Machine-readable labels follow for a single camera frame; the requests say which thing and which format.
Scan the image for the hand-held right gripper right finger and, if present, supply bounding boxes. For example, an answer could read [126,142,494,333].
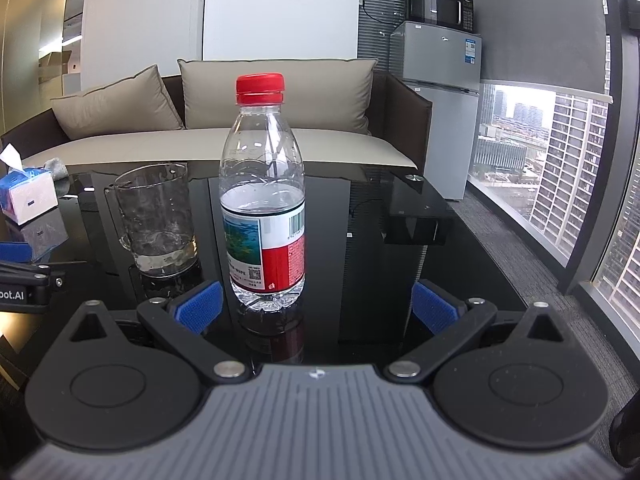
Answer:
[382,279,574,386]

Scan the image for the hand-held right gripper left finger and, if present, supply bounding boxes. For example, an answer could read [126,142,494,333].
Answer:
[65,280,252,386]

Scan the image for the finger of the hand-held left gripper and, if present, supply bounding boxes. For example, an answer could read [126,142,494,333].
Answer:
[0,241,66,289]

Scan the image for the clear glass mug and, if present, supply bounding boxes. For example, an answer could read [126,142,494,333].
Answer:
[105,162,197,279]

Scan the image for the clear plastic water bottle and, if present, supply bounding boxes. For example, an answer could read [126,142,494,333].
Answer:
[220,92,307,311]

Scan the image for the red bottle cap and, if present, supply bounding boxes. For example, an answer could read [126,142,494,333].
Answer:
[236,73,286,106]

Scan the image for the blue white tissue box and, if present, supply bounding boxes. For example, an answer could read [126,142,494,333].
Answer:
[0,143,60,226]

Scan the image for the grey crumpled cloth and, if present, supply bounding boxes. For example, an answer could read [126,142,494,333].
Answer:
[44,158,71,181]

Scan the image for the small beige cushion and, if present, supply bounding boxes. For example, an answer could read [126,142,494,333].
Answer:
[51,65,184,141]

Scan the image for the cardboard box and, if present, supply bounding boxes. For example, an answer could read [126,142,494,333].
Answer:
[39,50,74,84]

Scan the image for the silver fridge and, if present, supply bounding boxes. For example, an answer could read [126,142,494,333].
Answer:
[390,21,484,202]

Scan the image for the brown beige sofa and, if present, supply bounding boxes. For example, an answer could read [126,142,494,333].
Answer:
[0,57,433,177]

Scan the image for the large beige cushion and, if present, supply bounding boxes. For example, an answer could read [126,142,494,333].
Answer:
[177,58,379,136]

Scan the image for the black microwave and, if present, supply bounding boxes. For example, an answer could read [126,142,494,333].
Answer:
[403,0,475,31]

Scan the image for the black power cable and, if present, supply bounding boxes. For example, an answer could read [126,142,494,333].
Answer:
[361,0,407,37]

